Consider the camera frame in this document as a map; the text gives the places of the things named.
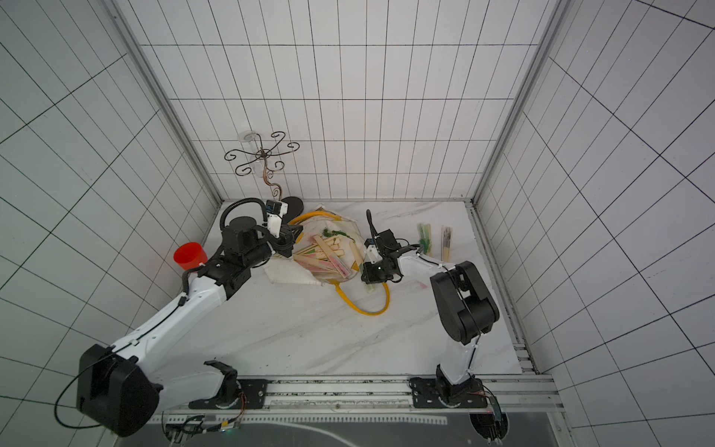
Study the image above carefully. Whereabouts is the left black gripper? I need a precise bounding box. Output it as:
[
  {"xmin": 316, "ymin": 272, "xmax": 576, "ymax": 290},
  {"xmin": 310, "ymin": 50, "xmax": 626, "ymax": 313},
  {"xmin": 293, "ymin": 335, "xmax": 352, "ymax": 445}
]
[{"xmin": 245, "ymin": 224, "xmax": 305, "ymax": 266}]

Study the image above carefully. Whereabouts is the white canvas tote bag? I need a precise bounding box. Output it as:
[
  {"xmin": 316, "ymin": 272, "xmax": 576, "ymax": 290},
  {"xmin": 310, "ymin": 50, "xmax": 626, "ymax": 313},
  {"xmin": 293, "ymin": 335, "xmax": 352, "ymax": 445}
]
[{"xmin": 264, "ymin": 206, "xmax": 391, "ymax": 317}]

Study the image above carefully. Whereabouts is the green tasselled folding fan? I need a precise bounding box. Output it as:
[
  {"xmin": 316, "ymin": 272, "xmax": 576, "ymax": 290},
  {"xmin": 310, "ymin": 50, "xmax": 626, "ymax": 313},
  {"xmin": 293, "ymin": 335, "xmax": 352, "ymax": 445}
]
[{"xmin": 417, "ymin": 223, "xmax": 433, "ymax": 256}]

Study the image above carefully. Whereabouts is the grey pink folding fan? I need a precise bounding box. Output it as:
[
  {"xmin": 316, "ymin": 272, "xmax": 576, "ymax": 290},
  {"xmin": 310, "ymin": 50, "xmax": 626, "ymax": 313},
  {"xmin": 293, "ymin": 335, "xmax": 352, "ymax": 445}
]
[{"xmin": 441, "ymin": 226, "xmax": 452, "ymax": 263}]

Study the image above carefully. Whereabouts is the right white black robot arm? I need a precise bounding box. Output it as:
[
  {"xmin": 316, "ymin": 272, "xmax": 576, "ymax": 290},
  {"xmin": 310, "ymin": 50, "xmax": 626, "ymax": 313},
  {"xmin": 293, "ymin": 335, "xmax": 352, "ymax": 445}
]
[{"xmin": 361, "ymin": 230, "xmax": 500, "ymax": 408}]

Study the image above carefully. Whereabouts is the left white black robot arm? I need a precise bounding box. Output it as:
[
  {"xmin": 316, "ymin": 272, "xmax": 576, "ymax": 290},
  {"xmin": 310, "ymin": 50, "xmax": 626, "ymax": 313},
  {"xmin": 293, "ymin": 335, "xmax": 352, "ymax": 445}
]
[{"xmin": 71, "ymin": 216, "xmax": 303, "ymax": 437}]

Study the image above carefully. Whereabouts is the pink green fan in bag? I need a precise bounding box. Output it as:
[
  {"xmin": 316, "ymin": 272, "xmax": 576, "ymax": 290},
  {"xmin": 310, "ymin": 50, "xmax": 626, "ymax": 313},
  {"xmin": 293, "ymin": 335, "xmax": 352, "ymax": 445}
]
[{"xmin": 313, "ymin": 235, "xmax": 351, "ymax": 279}]

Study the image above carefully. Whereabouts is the black scrolled metal stand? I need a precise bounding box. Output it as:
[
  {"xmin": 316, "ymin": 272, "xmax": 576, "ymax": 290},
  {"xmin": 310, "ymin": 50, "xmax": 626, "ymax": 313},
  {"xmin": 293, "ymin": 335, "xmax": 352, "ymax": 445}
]
[{"xmin": 223, "ymin": 130, "xmax": 305, "ymax": 221}]

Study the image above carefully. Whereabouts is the red plastic goblet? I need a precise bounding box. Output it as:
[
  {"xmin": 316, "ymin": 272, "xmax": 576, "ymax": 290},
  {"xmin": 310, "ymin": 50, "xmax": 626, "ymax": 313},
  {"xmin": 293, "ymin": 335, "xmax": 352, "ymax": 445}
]
[{"xmin": 173, "ymin": 242, "xmax": 208, "ymax": 271}]

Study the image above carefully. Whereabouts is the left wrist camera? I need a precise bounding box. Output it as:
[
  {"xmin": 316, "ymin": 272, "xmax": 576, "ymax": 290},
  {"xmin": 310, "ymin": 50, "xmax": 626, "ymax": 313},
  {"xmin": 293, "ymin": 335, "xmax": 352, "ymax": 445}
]
[{"xmin": 266, "ymin": 200, "xmax": 289, "ymax": 238}]

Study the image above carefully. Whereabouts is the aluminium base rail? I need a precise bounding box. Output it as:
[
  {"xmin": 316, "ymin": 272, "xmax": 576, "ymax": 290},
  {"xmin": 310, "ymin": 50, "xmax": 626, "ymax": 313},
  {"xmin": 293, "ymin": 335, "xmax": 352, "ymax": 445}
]
[{"xmin": 149, "ymin": 374, "xmax": 565, "ymax": 424}]

